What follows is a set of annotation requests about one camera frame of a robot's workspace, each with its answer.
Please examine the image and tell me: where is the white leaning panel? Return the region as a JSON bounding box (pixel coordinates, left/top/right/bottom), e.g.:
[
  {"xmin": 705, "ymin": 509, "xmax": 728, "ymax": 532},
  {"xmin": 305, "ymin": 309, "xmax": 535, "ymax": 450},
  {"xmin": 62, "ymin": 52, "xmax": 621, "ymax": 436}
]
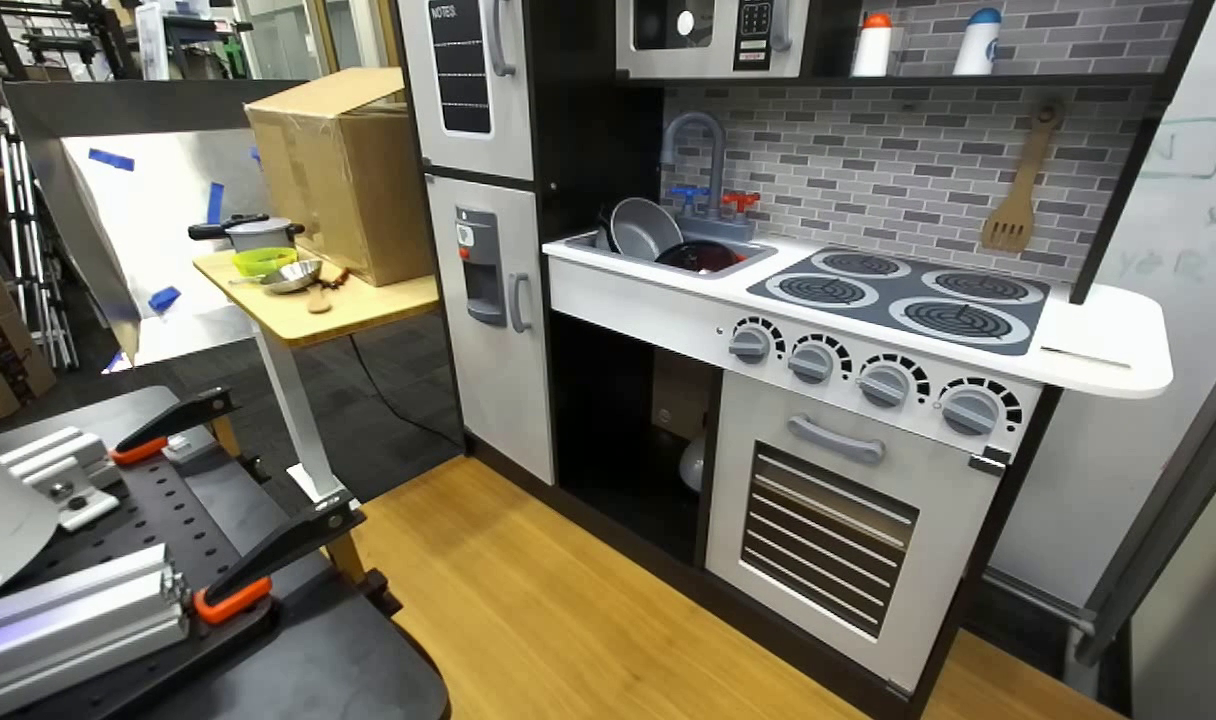
[{"xmin": 24, "ymin": 123, "xmax": 282, "ymax": 373}]

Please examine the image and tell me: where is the printed cardboard box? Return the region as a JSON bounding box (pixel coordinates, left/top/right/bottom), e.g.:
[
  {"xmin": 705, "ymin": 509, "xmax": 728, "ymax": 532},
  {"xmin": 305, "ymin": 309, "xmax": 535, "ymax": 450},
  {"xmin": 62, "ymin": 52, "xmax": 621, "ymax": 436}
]
[{"xmin": 0, "ymin": 270, "xmax": 59, "ymax": 423}]

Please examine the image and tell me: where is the white bottle orange cap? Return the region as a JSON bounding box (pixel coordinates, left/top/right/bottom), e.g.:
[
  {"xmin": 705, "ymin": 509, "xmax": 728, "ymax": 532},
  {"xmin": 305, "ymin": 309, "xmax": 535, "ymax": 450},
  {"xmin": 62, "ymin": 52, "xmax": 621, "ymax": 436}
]
[{"xmin": 850, "ymin": 7, "xmax": 901, "ymax": 79}]

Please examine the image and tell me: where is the white toy oven door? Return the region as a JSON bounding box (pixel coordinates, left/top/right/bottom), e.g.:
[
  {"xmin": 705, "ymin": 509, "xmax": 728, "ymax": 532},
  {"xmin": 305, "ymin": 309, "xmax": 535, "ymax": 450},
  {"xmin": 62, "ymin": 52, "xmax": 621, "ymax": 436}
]
[{"xmin": 705, "ymin": 366, "xmax": 1006, "ymax": 694}]

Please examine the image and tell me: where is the wooden spatula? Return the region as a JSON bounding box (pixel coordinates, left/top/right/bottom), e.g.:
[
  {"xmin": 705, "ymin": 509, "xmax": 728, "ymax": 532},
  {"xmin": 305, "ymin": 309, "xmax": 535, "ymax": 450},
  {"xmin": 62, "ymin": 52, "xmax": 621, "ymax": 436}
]
[{"xmin": 978, "ymin": 98, "xmax": 1067, "ymax": 254}]

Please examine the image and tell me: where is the black four-burner stove top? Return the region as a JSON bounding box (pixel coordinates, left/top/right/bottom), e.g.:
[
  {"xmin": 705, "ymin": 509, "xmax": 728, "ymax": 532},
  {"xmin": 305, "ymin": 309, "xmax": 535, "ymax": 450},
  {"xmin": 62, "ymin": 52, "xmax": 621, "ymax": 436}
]
[{"xmin": 744, "ymin": 244, "xmax": 1057, "ymax": 360}]

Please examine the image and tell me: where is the dark red plate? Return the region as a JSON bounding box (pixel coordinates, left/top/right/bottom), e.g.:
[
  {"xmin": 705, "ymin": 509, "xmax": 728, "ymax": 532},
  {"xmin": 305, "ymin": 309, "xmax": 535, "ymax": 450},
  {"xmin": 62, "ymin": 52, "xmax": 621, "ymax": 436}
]
[{"xmin": 654, "ymin": 234, "xmax": 746, "ymax": 275}]

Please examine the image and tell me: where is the grey stove knob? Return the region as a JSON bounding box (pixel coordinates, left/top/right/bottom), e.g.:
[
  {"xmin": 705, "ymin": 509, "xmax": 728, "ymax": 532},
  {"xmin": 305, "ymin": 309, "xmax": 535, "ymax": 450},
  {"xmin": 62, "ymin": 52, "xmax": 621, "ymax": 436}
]
[
  {"xmin": 938, "ymin": 381, "xmax": 1006, "ymax": 439},
  {"xmin": 728, "ymin": 320, "xmax": 774, "ymax": 366},
  {"xmin": 785, "ymin": 337, "xmax": 840, "ymax": 388},
  {"xmin": 855, "ymin": 354, "xmax": 915, "ymax": 411}
]

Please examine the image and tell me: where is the large plain cardboard box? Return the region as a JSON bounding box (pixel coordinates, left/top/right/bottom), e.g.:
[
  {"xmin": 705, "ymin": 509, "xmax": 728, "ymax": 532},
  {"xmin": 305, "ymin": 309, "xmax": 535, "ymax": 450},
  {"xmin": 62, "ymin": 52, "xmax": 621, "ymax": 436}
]
[{"xmin": 238, "ymin": 62, "xmax": 438, "ymax": 293}]

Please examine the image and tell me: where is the glossy robot mount table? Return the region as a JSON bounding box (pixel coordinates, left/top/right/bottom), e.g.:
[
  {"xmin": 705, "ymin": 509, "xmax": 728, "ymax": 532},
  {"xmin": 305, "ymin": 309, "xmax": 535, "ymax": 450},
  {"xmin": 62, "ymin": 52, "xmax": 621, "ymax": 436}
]
[{"xmin": 0, "ymin": 381, "xmax": 457, "ymax": 720}]

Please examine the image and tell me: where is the silver metal bowl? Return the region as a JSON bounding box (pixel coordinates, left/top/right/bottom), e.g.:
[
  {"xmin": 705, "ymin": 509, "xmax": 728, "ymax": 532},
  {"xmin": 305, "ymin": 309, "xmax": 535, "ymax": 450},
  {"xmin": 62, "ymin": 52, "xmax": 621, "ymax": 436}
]
[{"xmin": 261, "ymin": 254, "xmax": 324, "ymax": 296}]

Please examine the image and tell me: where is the silver pot black handle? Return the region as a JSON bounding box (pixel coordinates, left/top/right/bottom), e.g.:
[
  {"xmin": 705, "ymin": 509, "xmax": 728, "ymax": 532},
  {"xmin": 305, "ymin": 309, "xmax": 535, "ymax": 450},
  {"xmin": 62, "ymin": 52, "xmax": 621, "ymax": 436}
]
[{"xmin": 182, "ymin": 213, "xmax": 309, "ymax": 254}]

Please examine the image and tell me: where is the white rounded base cover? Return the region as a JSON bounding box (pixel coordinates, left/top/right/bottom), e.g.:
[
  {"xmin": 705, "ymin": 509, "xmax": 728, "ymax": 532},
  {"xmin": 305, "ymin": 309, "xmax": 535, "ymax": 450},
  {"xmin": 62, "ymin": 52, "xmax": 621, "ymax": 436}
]
[{"xmin": 0, "ymin": 433, "xmax": 62, "ymax": 612}]

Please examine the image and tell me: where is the small aluminium bracket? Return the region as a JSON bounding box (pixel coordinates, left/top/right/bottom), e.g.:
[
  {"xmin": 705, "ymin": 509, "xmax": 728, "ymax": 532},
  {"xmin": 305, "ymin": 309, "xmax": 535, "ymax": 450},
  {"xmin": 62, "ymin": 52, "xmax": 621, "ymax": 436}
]
[{"xmin": 0, "ymin": 421, "xmax": 122, "ymax": 532}]

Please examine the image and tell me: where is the grey bowl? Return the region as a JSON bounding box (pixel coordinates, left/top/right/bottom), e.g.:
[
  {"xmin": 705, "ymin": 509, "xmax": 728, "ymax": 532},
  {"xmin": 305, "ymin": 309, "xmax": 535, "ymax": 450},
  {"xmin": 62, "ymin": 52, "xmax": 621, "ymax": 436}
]
[{"xmin": 605, "ymin": 193, "xmax": 689, "ymax": 269}]

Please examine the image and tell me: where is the wooden desk white leg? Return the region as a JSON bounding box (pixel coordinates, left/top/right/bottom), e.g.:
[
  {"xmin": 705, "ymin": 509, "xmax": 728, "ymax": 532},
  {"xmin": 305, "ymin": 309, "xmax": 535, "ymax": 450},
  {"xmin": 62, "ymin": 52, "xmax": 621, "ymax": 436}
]
[{"xmin": 187, "ymin": 244, "xmax": 444, "ymax": 514}]

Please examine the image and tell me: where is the black partition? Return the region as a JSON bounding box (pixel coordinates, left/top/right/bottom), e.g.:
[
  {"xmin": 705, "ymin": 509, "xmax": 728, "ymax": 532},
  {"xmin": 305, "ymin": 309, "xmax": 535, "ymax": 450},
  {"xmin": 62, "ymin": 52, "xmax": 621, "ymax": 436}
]
[{"xmin": 0, "ymin": 77, "xmax": 305, "ymax": 136}]

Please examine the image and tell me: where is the dark metal beam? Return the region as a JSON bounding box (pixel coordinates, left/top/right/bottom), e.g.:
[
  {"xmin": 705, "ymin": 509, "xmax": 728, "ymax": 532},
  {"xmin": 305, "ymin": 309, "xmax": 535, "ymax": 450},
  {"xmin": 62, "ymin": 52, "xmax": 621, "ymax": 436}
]
[{"xmin": 1067, "ymin": 349, "xmax": 1216, "ymax": 673}]

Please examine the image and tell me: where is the toy microwave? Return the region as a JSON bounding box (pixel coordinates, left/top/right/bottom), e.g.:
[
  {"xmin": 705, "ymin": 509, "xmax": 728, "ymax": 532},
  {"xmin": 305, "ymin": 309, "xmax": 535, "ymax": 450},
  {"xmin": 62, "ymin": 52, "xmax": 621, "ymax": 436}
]
[{"xmin": 610, "ymin": 0, "xmax": 816, "ymax": 79}]

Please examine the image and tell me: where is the white bottle blue cap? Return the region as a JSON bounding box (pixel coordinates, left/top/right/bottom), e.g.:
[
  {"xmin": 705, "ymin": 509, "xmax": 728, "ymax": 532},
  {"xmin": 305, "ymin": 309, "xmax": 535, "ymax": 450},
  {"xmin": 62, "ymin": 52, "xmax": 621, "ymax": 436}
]
[{"xmin": 952, "ymin": 5, "xmax": 1006, "ymax": 79}]

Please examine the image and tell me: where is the toy kitchen body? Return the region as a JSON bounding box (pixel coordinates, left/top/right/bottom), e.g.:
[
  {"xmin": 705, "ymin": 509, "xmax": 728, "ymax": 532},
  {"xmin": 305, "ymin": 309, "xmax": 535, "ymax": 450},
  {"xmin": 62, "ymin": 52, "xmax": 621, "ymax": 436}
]
[{"xmin": 394, "ymin": 0, "xmax": 1216, "ymax": 720}]

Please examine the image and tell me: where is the grey toy faucet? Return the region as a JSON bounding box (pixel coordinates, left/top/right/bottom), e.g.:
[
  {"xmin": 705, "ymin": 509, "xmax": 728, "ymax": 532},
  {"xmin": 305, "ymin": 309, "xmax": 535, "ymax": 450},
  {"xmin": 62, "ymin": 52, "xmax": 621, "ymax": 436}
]
[{"xmin": 654, "ymin": 109, "xmax": 733, "ymax": 225}]

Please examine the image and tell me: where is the white chalkboard fridge door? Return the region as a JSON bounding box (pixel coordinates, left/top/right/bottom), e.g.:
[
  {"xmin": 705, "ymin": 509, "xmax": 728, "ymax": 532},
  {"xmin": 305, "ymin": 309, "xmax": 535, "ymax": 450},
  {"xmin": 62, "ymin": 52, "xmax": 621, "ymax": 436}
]
[{"xmin": 394, "ymin": 0, "xmax": 539, "ymax": 183}]

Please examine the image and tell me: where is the black orange bar clamp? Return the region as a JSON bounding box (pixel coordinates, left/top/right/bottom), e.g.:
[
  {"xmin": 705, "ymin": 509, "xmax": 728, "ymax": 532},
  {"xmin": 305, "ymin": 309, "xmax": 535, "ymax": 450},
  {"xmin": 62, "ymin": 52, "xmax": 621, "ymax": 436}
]
[
  {"xmin": 187, "ymin": 496, "xmax": 366, "ymax": 631},
  {"xmin": 104, "ymin": 385, "xmax": 238, "ymax": 471}
]

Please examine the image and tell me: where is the black perforated breadboard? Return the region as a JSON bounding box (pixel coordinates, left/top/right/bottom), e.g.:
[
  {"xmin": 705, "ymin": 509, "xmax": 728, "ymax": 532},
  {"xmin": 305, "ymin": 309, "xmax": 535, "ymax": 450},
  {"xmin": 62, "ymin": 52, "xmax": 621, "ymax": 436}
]
[{"xmin": 20, "ymin": 443, "xmax": 370, "ymax": 673}]

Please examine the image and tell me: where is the white dispenser fridge door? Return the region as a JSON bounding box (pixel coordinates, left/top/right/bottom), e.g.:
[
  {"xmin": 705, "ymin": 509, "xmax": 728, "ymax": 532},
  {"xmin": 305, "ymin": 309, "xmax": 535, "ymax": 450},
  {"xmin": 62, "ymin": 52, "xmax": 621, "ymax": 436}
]
[{"xmin": 424, "ymin": 172, "xmax": 559, "ymax": 486}]

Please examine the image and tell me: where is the white marker-drawn panel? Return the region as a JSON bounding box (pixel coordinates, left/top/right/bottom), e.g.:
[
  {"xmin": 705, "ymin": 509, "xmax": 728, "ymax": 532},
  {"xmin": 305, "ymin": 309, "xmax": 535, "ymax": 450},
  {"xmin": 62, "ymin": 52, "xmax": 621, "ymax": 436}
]
[{"xmin": 990, "ymin": 0, "xmax": 1216, "ymax": 631}]

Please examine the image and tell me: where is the green bowl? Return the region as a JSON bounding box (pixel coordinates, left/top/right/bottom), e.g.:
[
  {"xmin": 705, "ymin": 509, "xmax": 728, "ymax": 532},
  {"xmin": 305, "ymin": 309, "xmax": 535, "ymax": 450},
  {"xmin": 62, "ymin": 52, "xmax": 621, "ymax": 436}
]
[{"xmin": 229, "ymin": 244, "xmax": 305, "ymax": 285}]

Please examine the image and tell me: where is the large aluminium extrusion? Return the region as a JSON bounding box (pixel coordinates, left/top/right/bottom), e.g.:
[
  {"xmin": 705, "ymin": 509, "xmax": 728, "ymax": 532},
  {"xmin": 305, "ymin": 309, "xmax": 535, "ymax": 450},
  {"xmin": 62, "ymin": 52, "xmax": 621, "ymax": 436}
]
[{"xmin": 0, "ymin": 536, "xmax": 193, "ymax": 720}]

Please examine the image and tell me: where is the grey round object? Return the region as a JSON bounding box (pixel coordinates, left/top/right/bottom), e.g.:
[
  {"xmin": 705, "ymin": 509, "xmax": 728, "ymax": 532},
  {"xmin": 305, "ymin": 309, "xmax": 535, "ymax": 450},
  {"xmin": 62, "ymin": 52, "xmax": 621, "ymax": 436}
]
[{"xmin": 675, "ymin": 433, "xmax": 710, "ymax": 501}]

